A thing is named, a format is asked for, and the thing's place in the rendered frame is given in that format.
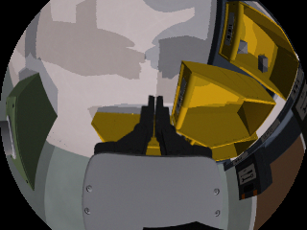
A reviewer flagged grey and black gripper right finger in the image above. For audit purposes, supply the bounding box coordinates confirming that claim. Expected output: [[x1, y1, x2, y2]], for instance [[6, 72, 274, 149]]
[[154, 96, 212, 158]]

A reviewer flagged dark grey metal shelf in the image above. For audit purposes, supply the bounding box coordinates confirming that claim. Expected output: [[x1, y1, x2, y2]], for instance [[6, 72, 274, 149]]
[[207, 0, 304, 172]]

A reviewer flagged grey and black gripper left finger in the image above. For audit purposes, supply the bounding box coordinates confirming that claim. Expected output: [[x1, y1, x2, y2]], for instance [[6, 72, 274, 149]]
[[94, 95, 155, 155]]

